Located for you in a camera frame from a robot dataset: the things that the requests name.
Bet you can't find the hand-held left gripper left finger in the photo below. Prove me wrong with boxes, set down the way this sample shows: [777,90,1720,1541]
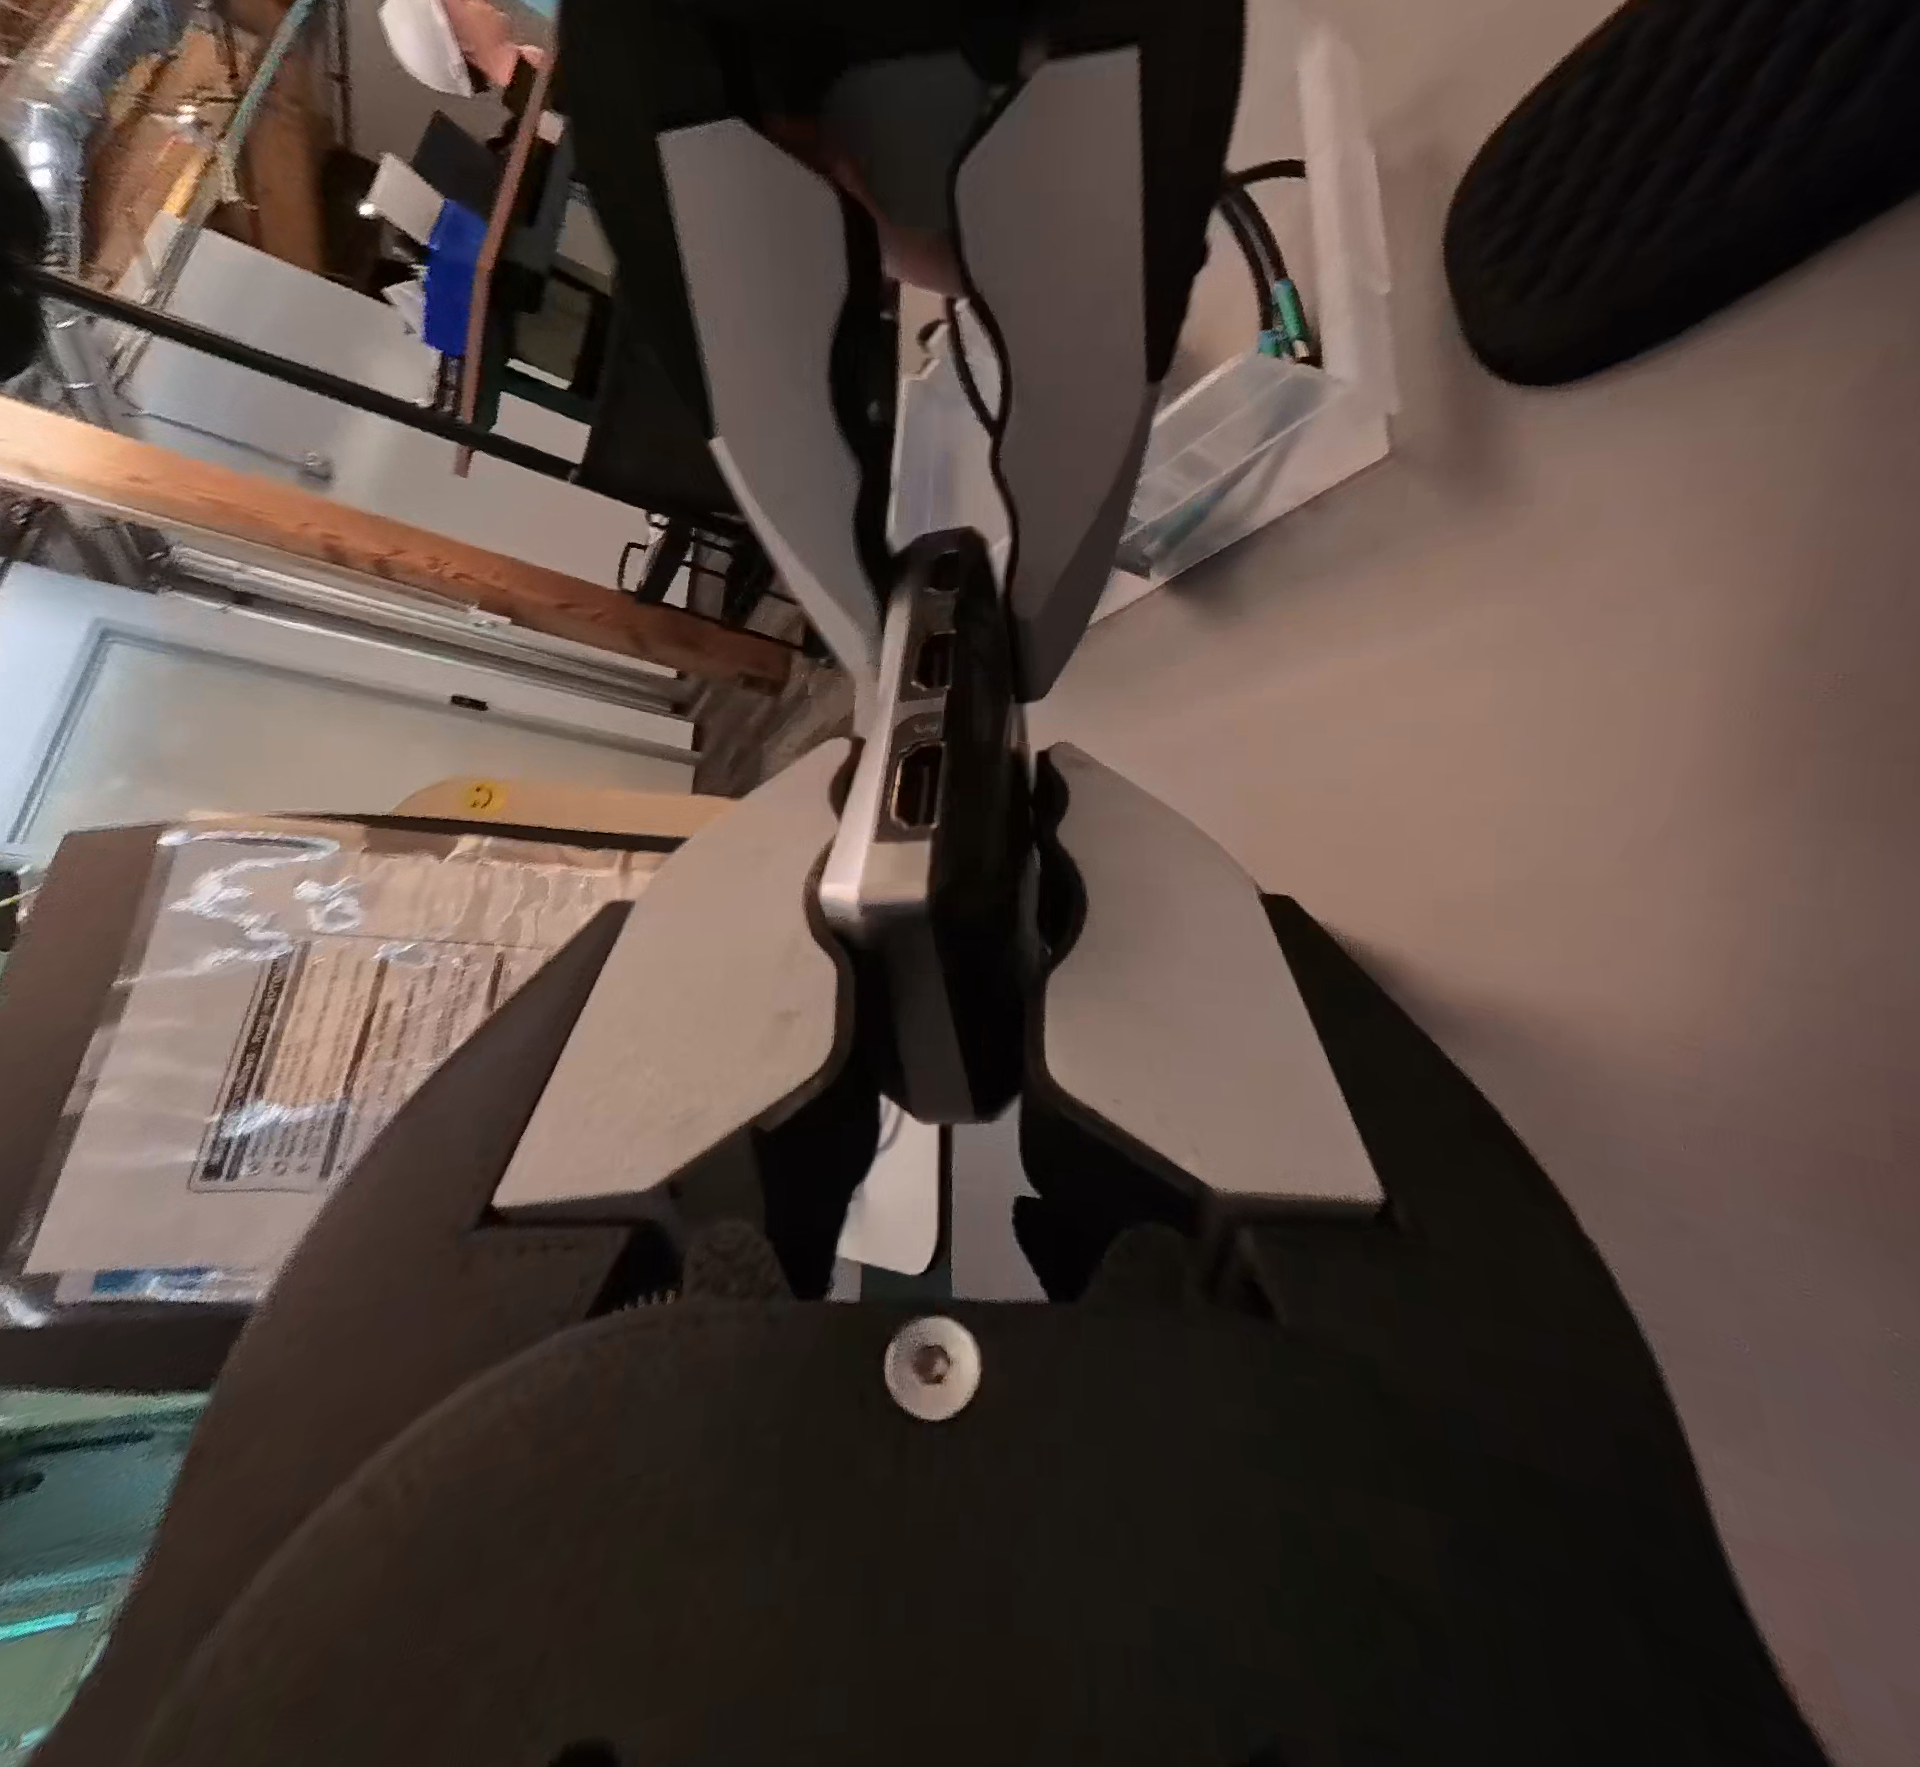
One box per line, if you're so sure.
[491,744,888,1302]

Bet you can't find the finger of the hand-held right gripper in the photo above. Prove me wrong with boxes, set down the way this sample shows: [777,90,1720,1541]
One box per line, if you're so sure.
[955,47,1161,704]
[662,116,886,678]

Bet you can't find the silver spiral duct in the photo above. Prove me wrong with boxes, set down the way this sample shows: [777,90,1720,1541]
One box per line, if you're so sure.
[0,0,205,374]

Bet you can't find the wooden framed instruction board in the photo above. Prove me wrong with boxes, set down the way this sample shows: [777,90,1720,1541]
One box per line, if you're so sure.
[0,772,721,1323]

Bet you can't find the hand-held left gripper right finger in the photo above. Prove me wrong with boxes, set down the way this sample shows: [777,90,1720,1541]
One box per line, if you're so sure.
[1013,741,1385,1302]

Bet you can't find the clear plastic bin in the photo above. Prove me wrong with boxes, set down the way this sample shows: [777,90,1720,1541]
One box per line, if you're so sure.
[886,25,1404,586]

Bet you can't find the grey hdmi hub adapter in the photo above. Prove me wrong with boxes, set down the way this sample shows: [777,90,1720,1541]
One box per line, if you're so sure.
[818,295,1038,1125]

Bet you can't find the black braided hdmi cable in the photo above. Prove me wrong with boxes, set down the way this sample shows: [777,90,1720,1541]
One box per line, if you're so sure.
[1211,161,1324,369]

